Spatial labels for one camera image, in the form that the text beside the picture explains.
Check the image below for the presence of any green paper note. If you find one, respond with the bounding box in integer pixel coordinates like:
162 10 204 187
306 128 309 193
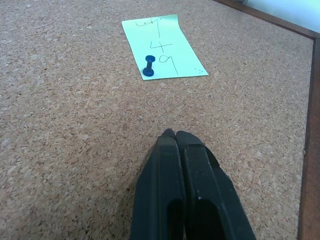
121 14 209 81

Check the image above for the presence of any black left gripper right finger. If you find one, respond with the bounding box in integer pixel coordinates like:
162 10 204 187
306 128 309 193
175 130 257 240

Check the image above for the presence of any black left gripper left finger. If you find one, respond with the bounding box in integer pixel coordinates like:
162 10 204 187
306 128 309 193
129 128 187 240

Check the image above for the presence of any blue pushpin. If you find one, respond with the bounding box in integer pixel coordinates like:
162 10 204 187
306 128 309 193
142 54 157 78

